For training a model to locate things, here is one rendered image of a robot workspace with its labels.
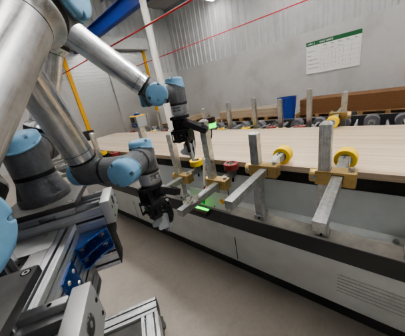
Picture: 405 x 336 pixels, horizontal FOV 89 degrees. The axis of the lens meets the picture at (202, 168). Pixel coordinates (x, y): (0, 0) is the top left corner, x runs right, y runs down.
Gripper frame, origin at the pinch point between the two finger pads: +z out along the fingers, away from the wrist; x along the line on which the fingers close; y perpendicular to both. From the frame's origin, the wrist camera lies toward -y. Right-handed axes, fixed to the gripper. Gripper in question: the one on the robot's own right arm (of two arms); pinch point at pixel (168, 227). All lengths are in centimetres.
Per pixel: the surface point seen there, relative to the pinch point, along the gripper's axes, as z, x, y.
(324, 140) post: -25, 46, -34
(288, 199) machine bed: 13, 27, -56
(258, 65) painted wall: -100, -302, -761
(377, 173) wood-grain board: -7, 60, -53
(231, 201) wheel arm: -13.5, 25.9, -7.1
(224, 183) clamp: -3.8, 4.8, -33.5
